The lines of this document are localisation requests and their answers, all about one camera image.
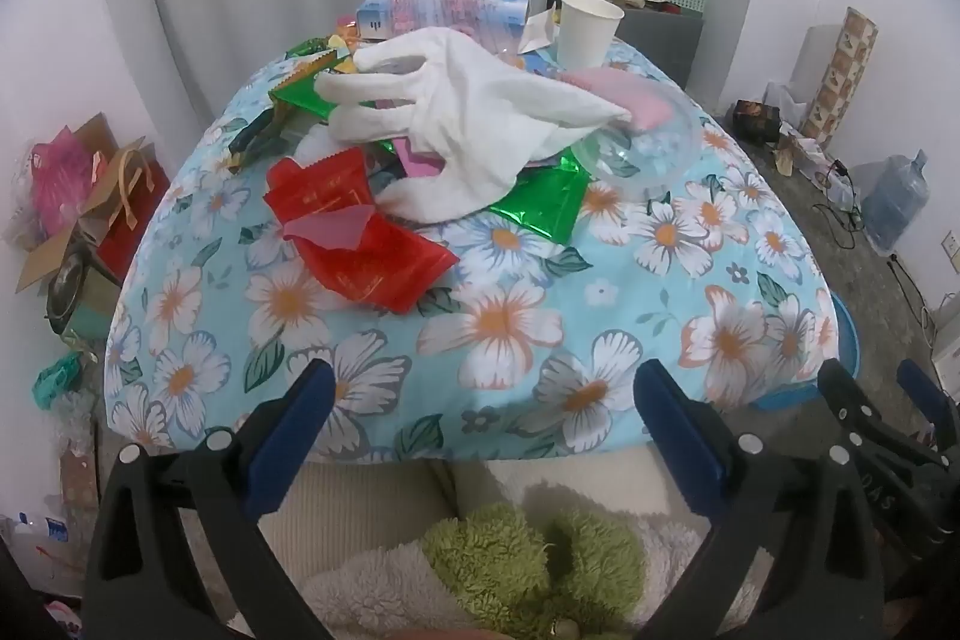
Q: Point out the red paper bag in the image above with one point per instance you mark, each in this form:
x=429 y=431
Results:
x=139 y=212

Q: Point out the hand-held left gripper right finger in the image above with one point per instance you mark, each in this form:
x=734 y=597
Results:
x=675 y=445

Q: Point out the blue floral blanket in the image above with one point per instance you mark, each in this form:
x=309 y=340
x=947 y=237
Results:
x=525 y=325

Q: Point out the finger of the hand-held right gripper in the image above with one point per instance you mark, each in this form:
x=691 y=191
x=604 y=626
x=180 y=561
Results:
x=862 y=419
x=928 y=396

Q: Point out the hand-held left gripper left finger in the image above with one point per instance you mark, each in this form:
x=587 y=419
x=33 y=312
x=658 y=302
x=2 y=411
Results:
x=296 y=441

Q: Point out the white cloth glove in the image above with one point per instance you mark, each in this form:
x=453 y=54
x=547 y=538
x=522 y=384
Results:
x=465 y=115

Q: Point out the white paper cup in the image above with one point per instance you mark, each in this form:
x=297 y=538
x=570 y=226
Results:
x=589 y=33

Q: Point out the pink paper square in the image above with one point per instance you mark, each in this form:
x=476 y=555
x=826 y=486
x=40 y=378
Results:
x=421 y=159

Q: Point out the blue water jug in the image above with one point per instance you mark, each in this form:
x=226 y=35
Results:
x=896 y=201

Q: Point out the red foil wrapper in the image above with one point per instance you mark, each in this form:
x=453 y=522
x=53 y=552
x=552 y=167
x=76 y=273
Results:
x=352 y=250

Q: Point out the teal plastic bag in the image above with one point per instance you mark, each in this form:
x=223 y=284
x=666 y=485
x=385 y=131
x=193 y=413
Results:
x=60 y=381

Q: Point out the white appliance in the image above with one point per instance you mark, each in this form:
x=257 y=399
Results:
x=946 y=355

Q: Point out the patterned paper roll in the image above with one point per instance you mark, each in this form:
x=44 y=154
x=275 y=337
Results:
x=836 y=78

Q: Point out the yellow snack packet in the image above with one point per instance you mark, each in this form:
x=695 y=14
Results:
x=343 y=42

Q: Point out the white paper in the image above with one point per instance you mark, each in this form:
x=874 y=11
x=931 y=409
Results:
x=541 y=29

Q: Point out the open cardboard box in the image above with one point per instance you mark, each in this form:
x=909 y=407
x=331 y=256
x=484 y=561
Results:
x=52 y=235

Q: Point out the large green foil wrapper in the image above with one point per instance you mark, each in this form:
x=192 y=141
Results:
x=536 y=201

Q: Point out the clear plastic bowl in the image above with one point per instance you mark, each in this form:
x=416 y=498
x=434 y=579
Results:
x=645 y=153

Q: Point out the person's cream pants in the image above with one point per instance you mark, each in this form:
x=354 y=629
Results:
x=375 y=497

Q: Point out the small green foil wrapper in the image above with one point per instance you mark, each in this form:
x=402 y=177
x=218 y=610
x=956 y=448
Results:
x=296 y=89

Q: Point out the grey cabinet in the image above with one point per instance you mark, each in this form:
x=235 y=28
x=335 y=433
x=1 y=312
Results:
x=660 y=40

